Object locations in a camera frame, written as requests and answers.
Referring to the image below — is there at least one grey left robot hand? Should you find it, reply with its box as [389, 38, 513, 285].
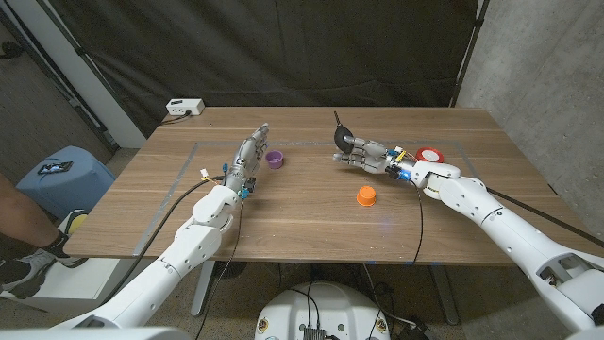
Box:
[221, 122, 270, 193]

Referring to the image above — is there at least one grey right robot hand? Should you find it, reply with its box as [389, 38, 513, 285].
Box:
[332, 135, 416, 181]

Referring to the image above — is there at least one black rubber air blower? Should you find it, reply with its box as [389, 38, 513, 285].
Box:
[332, 110, 356, 155]

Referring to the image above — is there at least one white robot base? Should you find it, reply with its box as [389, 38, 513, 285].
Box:
[254, 281, 392, 340]

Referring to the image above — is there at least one purple plastic cup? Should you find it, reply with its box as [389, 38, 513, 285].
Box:
[264, 149, 285, 170]

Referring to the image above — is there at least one orange plastic cup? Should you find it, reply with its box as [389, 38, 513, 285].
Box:
[356, 185, 378, 208]

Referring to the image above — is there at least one white power strip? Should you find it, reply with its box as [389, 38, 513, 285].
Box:
[165, 97, 206, 117]

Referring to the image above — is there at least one black backdrop cloth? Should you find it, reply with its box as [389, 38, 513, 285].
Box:
[46, 0, 480, 138]

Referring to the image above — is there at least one grey table leg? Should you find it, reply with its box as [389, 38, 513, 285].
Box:
[428, 263, 460, 326]
[190, 261, 218, 317]

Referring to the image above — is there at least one black backdrop stand pole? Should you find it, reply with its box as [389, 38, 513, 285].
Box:
[450, 0, 492, 108]

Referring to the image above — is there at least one white pillar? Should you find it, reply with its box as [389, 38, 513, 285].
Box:
[4, 0, 147, 150]

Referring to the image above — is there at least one black power adapter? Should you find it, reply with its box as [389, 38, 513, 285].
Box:
[398, 320, 440, 340]

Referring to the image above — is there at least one white platform box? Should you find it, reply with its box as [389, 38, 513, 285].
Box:
[0, 257, 124, 313]

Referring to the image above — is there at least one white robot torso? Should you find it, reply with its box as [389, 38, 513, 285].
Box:
[0, 324, 604, 340]

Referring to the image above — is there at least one grey and black sneaker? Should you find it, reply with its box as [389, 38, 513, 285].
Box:
[0, 230, 89, 299]

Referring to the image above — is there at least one black power strip cord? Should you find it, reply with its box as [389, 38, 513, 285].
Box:
[159, 110, 193, 127]

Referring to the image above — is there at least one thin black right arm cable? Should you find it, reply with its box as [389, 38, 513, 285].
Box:
[409, 181, 425, 265]

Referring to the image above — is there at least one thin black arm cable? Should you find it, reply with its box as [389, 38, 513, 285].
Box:
[409, 181, 425, 265]
[193, 197, 244, 340]

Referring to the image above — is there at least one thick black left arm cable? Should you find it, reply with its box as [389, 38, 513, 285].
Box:
[101, 174, 226, 303]

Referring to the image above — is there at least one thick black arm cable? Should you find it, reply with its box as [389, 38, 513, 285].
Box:
[485, 186, 604, 249]
[101, 174, 226, 303]

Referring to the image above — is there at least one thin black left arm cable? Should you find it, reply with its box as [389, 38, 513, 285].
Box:
[193, 197, 244, 340]

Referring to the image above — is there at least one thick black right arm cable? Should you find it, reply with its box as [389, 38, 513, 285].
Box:
[485, 186, 604, 249]

